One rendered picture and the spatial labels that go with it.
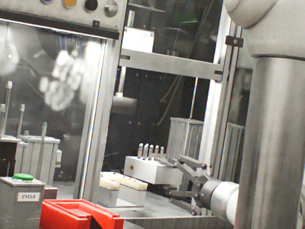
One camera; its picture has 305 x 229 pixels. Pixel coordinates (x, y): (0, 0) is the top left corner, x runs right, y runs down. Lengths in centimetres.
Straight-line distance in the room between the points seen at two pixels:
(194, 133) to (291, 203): 102
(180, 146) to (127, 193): 25
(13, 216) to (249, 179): 52
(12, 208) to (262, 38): 62
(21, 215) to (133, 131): 94
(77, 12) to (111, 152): 78
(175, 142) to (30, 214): 79
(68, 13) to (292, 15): 62
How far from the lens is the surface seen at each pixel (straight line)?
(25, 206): 144
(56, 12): 156
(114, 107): 192
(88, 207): 158
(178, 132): 212
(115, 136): 226
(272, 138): 111
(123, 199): 198
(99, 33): 157
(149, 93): 232
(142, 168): 179
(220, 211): 161
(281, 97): 111
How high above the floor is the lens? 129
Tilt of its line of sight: 3 degrees down
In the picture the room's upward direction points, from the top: 9 degrees clockwise
